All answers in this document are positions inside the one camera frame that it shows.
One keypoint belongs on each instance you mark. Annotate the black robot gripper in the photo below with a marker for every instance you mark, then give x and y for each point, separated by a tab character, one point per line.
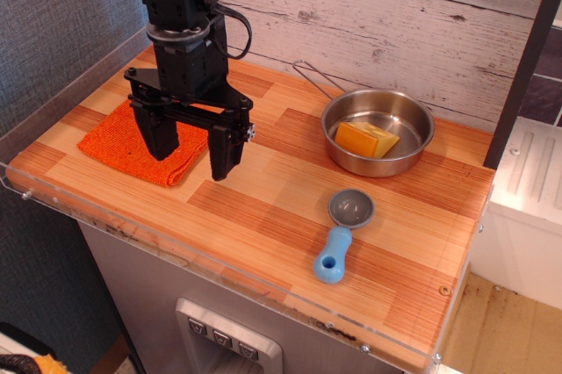
189	85

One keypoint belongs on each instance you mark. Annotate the orange cheese wedge toy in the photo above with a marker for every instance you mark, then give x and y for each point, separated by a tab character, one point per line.
364	139

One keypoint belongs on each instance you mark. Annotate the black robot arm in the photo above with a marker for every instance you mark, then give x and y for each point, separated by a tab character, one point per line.
194	16

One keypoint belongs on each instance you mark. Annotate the blue grey toy spoon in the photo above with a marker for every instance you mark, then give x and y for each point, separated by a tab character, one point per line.
349	209

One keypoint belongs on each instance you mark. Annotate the grey toy fridge cabinet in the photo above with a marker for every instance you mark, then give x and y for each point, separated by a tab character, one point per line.
145	288

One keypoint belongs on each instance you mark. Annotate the orange knitted cloth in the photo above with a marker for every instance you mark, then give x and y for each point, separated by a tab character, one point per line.
117	143

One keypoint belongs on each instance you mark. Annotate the clear acrylic table guard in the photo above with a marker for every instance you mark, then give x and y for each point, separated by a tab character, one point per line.
260	230

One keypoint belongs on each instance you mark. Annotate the silver dispenser panel with buttons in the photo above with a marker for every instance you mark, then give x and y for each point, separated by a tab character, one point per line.
216	344

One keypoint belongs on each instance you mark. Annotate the black orange object bottom left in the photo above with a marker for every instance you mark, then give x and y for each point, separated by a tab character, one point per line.
23	364

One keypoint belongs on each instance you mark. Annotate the white cabinet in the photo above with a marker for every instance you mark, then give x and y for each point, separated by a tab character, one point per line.
518	242

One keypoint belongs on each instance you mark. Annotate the dark right frame post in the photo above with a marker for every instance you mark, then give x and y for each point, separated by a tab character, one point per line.
539	32

